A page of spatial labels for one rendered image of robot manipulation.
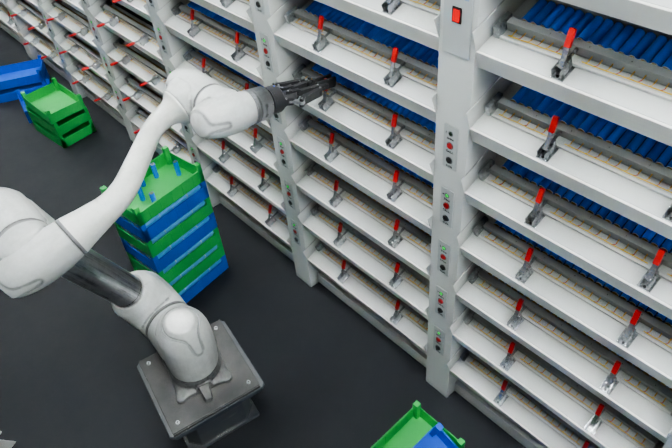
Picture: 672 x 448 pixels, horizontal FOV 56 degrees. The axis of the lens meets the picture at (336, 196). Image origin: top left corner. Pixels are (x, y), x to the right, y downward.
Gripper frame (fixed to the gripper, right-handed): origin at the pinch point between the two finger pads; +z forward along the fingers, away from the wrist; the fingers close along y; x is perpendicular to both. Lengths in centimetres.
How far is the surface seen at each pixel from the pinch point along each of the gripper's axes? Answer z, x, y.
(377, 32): 6.1, 17.5, 12.8
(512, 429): 19, -95, 75
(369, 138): -0.3, -8.8, 19.7
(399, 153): 0.1, -8.5, 30.3
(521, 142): -2, 11, 64
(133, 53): 11, -41, -140
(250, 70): 0.0, -8.7, -34.7
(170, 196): -25, -55, -49
